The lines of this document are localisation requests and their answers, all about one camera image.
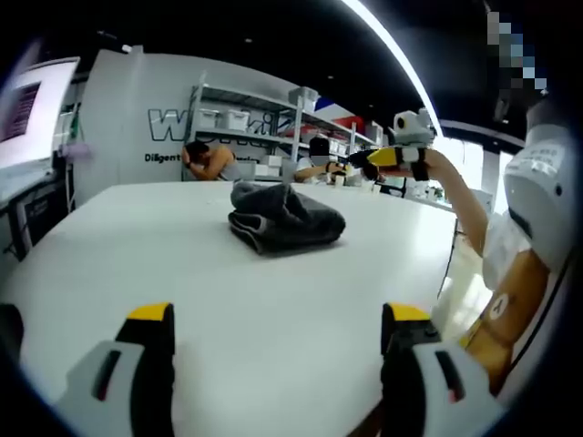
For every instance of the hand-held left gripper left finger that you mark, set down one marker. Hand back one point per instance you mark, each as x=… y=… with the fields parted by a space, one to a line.
x=120 y=387

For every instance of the purple rolled mat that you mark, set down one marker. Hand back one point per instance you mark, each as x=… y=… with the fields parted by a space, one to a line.
x=76 y=151

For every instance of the computer monitor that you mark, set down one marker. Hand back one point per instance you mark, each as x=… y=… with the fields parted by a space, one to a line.
x=41 y=114

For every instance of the metal shelf rack with bins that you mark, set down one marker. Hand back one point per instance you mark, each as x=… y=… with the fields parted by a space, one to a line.
x=273 y=118

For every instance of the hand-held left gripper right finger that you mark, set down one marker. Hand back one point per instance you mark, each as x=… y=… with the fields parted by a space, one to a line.
x=428 y=387

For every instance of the operator in white and yellow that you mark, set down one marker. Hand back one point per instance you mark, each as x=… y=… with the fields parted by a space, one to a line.
x=514 y=291

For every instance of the black labelled cabinet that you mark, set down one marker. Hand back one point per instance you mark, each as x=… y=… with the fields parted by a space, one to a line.
x=43 y=218

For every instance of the long ceiling light strip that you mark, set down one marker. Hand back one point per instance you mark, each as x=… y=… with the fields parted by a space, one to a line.
x=401 y=54

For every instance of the white table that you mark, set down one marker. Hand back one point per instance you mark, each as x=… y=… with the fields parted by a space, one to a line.
x=182 y=255

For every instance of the white chest device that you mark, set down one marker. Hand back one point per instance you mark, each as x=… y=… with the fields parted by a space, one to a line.
x=542 y=191

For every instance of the green bottle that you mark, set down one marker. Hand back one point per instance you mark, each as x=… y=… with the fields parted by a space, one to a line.
x=76 y=127

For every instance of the grey towel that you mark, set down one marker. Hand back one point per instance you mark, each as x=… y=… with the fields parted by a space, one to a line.
x=291 y=218

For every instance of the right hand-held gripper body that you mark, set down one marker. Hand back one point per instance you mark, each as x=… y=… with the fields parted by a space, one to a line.
x=414 y=132

